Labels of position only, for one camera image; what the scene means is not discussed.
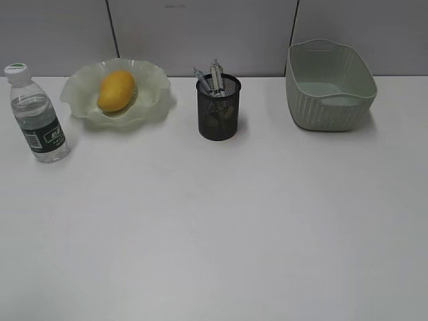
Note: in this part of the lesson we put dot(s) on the beige and white pen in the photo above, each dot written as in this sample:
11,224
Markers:
222,84

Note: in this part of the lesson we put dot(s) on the translucent green wavy plate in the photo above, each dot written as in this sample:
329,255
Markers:
151,99

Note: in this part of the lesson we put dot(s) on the blue and white pen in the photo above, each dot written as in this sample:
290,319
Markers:
201,78

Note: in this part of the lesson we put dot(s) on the pale green woven basket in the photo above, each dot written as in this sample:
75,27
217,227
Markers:
328,85

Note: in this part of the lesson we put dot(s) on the black mesh pen holder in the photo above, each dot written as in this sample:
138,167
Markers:
207,104

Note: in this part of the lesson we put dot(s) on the grey and white pen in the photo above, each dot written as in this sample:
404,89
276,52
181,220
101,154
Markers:
216,78

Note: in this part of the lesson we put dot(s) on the clear water bottle green label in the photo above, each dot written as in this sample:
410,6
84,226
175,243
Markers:
35,115

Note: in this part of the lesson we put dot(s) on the yellow mango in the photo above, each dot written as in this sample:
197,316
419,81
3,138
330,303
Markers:
116,91

